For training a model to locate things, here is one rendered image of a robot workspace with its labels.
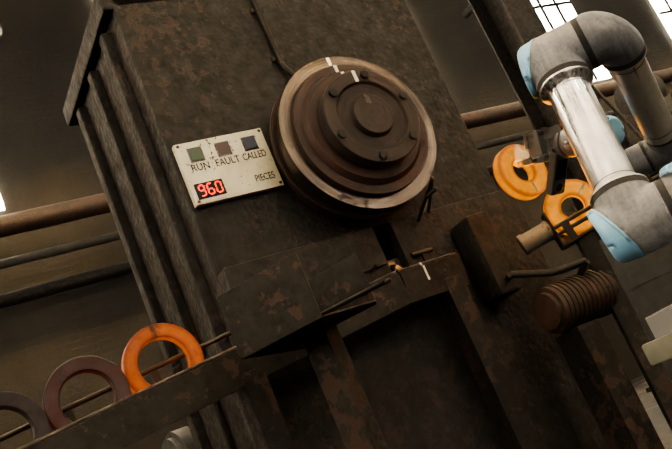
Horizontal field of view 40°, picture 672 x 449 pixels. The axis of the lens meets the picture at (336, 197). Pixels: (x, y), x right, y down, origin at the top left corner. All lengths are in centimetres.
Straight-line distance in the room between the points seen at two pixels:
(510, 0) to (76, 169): 440
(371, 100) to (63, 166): 684
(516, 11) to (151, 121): 481
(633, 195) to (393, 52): 135
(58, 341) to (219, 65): 603
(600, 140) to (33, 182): 756
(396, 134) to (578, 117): 72
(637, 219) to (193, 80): 135
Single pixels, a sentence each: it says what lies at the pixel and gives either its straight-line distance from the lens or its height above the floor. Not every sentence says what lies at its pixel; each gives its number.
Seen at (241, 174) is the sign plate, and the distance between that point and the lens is 249.
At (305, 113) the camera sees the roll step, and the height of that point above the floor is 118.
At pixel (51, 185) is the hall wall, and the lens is 902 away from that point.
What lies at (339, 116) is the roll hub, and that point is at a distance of 243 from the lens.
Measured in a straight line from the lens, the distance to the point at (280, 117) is 245.
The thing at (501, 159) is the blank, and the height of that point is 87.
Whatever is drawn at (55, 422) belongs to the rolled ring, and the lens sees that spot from 206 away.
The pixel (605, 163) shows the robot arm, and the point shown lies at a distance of 182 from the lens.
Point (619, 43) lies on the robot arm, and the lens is 199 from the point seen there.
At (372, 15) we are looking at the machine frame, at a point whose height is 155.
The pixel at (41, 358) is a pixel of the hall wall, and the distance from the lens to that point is 843.
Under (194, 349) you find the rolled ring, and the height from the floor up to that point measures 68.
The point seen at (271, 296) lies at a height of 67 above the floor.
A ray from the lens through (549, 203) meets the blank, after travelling 258.
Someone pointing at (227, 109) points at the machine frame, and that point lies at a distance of 260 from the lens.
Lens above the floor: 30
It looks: 16 degrees up
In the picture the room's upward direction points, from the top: 24 degrees counter-clockwise
